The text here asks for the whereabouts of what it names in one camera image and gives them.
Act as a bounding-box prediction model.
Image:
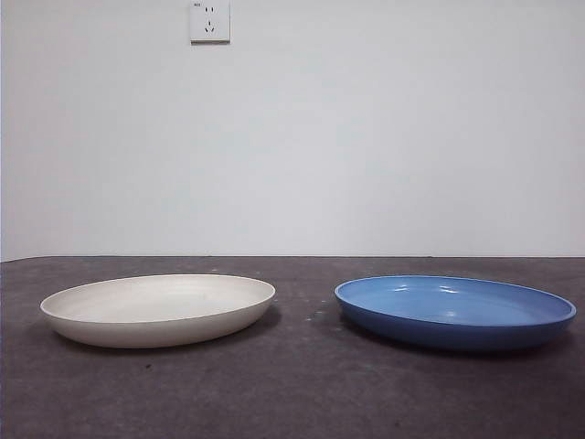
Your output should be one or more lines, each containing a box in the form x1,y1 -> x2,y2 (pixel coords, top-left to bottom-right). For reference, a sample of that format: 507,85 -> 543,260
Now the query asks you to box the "white round plate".
39,273 -> 277,350

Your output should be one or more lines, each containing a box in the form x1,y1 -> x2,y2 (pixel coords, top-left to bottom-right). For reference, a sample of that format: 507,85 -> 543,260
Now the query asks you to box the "blue round plate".
334,274 -> 578,352

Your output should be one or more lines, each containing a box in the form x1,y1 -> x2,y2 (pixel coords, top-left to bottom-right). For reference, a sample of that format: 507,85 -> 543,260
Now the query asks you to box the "white wall power socket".
189,0 -> 231,46

